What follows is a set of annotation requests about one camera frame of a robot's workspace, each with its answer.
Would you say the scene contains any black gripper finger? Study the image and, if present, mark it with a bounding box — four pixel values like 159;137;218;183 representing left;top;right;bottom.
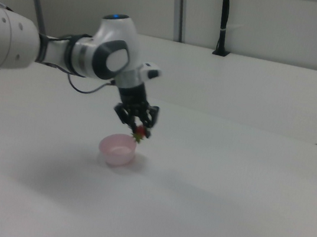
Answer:
110;103;140;133
139;103;162;140

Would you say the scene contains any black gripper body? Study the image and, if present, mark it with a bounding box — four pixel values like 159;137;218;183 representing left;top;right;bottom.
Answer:
113;79;154;118

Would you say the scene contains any red strawberry with green leaves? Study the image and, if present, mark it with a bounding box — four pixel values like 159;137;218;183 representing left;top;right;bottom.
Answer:
129;123;149;145

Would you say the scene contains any pink translucent plastic bowl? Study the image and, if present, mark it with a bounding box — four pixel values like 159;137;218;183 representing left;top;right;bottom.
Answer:
96;130;140;170

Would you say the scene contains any white desk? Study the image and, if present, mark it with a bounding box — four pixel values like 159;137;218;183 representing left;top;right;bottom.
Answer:
122;34;317;146

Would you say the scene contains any black pole with clamp base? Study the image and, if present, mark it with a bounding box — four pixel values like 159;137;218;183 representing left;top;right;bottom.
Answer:
211;0;238;59

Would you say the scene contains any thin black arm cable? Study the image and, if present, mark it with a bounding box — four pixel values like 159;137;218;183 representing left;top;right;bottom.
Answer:
65;73;116;98

